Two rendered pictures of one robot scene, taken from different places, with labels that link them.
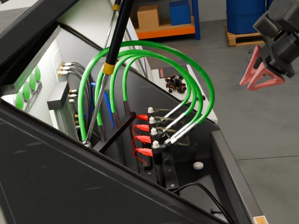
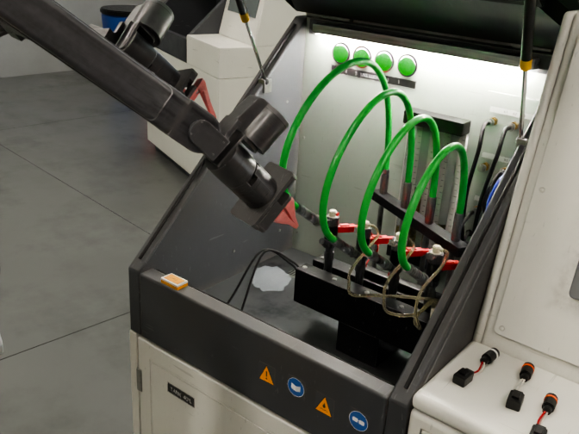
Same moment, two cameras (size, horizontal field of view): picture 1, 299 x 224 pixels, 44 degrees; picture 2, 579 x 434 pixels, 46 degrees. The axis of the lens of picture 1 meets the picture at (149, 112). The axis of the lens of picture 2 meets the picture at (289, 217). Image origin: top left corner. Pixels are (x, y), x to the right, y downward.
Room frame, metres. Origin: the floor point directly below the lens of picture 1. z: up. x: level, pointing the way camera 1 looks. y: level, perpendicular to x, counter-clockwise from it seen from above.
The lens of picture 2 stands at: (1.66, -1.11, 1.65)
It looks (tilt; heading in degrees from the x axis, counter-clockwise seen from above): 23 degrees down; 127
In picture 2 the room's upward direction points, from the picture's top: 4 degrees clockwise
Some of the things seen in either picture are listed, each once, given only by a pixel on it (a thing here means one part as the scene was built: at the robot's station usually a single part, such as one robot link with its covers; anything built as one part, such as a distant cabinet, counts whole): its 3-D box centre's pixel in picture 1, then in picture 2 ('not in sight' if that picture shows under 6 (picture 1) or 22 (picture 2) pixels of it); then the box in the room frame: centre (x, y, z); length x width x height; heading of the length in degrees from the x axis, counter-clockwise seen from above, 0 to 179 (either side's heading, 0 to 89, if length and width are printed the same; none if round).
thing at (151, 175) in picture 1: (160, 176); (371, 318); (1.05, 0.00, 0.91); 0.34 x 0.10 x 0.15; 0
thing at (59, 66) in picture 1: (70, 95); (501, 170); (1.18, 0.26, 1.20); 0.13 x 0.03 x 0.31; 0
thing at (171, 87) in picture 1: (176, 81); not in sight; (1.67, -0.15, 1.01); 0.23 x 0.11 x 0.06; 0
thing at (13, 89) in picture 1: (38, 51); (414, 44); (0.93, 0.26, 1.43); 0.54 x 0.03 x 0.02; 0
